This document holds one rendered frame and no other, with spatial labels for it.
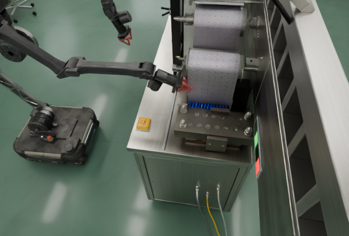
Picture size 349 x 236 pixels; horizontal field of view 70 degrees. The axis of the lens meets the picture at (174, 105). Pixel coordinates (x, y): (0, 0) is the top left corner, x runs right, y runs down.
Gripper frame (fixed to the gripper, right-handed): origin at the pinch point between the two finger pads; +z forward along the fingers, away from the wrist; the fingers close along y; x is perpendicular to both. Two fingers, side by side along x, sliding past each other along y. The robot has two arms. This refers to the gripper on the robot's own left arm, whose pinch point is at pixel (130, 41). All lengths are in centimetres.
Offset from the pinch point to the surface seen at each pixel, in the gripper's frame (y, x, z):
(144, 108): -48, -13, 15
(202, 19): -23, -58, -18
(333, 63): -83, -99, -39
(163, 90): -32.5, -21.9, 19.1
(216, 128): -66, -57, 15
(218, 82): -50, -62, 0
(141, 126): -63, -16, 12
